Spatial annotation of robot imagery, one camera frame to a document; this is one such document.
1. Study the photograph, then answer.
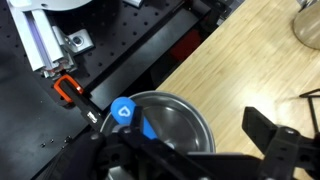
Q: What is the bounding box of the black wire rack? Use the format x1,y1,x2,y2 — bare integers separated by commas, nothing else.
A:
299,89,320,133

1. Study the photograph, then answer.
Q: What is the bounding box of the silver metal bowl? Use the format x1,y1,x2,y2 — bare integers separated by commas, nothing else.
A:
99,90,217,180

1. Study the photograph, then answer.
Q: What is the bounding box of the aluminium frame post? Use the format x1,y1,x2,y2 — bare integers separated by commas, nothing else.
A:
6,0,94,79

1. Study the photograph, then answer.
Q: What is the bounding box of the blue-handled spoon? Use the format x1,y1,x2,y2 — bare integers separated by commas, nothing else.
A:
111,97,157,139

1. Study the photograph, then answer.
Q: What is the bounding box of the small steel mug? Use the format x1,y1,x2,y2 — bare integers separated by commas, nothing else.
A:
293,0,320,50

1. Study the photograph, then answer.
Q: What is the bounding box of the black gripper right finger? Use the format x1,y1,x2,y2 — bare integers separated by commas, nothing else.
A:
242,107,320,180

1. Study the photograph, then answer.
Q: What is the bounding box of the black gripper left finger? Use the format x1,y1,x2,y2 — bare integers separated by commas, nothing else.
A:
96,107,214,180

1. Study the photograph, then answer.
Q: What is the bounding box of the orange black clamp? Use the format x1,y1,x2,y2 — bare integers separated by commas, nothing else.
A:
54,74,104,131

